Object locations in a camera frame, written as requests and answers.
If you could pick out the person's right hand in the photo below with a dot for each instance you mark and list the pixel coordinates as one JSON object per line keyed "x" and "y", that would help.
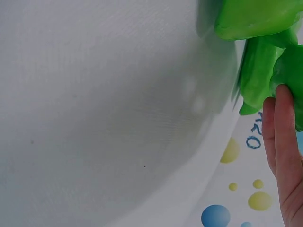
{"x": 287, "y": 170}

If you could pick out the person's right fingers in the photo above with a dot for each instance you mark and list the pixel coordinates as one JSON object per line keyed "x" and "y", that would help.
{"x": 282, "y": 123}

